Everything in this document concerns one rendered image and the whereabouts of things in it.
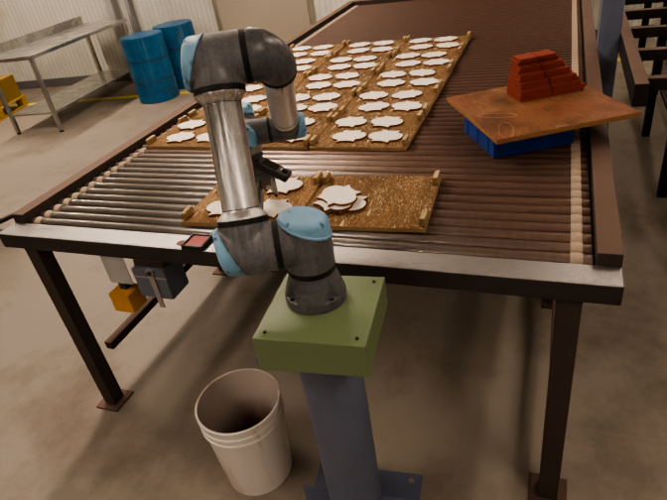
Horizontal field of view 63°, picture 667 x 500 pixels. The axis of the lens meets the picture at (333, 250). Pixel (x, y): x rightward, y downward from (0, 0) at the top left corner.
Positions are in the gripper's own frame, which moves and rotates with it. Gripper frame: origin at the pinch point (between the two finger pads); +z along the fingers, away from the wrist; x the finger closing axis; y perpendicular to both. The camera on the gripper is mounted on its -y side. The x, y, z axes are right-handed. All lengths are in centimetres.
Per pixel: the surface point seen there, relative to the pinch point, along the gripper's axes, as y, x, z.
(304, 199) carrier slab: -9.0, -7.7, 1.0
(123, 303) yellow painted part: 56, 22, 27
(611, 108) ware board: -108, -56, -8
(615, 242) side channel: -102, 15, 1
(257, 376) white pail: 12, 19, 60
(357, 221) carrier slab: -31.4, 5.9, 1.4
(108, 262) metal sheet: 57, 19, 11
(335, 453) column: -31, 55, 49
